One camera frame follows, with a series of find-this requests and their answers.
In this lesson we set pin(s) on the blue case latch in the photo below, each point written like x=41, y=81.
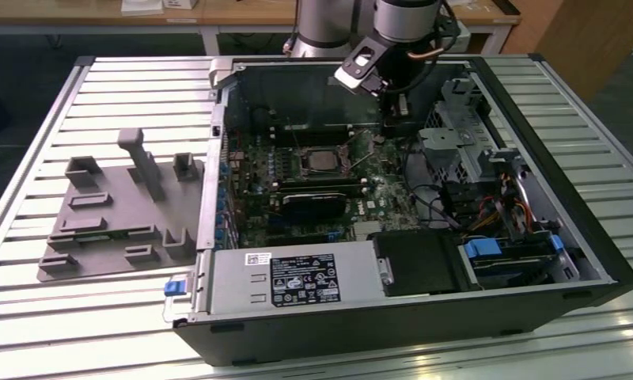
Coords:
x=175, y=287

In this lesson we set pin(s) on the black drive bay cover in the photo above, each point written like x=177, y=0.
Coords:
x=422, y=261

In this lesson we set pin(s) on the wooden cabinet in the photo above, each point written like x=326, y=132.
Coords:
x=586, y=39

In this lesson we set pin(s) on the small silver heatsink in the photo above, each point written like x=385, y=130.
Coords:
x=369, y=229

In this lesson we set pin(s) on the silver CPU plate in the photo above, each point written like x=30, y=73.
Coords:
x=319, y=159

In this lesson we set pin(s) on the grey power supply unit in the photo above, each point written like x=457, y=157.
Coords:
x=233, y=285

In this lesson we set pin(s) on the blue disk carrier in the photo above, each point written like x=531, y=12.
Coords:
x=481, y=248

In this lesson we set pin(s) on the wooden desk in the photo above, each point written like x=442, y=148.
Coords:
x=85, y=20

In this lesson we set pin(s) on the small blue clip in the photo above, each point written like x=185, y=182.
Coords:
x=557, y=243

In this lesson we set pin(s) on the green motherboard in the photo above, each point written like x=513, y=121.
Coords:
x=386, y=194

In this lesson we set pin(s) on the grey parts rack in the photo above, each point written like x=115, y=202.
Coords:
x=111, y=190

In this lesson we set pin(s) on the black PC case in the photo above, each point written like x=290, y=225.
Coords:
x=349, y=340

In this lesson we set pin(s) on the metal disk bay cage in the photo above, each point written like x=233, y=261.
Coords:
x=454, y=138

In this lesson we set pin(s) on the CPU socket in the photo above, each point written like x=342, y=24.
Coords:
x=303, y=174

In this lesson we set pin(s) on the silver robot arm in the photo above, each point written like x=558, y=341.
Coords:
x=322, y=23

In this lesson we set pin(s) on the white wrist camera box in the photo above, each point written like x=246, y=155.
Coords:
x=357, y=67

